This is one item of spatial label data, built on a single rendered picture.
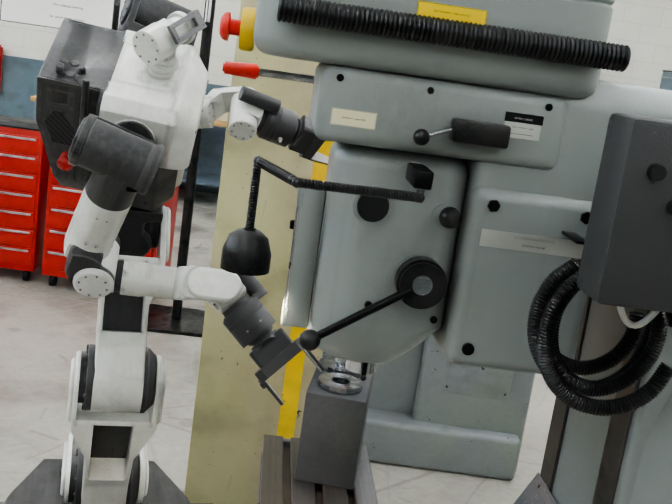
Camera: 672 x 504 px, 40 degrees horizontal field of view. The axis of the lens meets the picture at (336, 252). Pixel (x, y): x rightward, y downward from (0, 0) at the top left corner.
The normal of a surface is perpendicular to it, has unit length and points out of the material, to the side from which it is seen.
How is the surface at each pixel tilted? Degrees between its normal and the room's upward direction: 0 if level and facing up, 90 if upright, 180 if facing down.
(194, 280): 65
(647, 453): 89
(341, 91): 90
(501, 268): 90
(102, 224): 121
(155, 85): 34
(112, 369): 60
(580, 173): 90
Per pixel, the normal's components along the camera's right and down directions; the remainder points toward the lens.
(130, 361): 0.28, -0.27
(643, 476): -0.61, 0.06
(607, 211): -0.99, -0.12
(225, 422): 0.05, 0.22
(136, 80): 0.26, -0.66
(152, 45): -0.51, 0.53
